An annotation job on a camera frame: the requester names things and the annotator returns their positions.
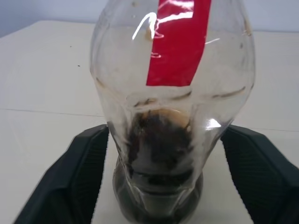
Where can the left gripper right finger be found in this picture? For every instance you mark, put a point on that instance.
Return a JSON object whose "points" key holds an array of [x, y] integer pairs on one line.
{"points": [[264, 177]]}

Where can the clear red-labelled plastic bottle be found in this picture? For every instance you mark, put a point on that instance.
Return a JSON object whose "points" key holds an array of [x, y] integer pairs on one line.
{"points": [[172, 105]]}

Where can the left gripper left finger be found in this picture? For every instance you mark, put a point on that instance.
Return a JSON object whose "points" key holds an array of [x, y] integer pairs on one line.
{"points": [[70, 182]]}

